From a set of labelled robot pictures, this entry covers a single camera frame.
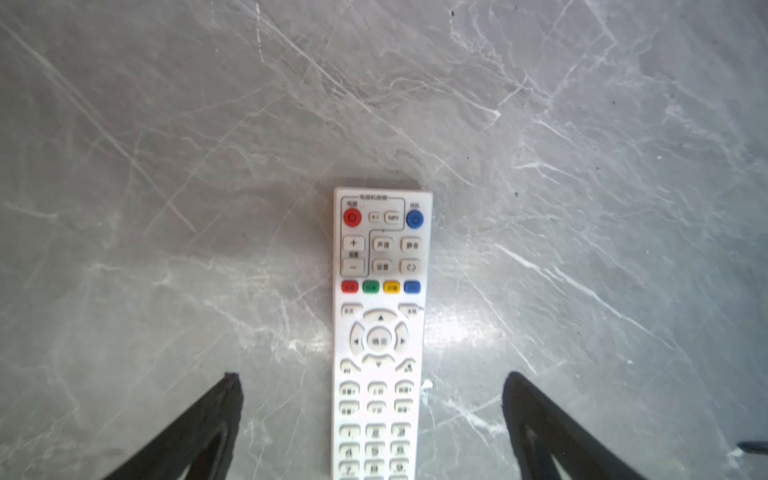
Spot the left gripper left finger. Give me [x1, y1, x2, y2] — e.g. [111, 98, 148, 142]
[107, 373, 244, 479]

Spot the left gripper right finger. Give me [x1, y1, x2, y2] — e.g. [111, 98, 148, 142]
[502, 372, 642, 479]

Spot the white remote control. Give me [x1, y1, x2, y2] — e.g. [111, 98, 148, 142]
[331, 187, 433, 479]

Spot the red handled screwdriver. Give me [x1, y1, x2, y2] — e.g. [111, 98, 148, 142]
[737, 440, 768, 455]

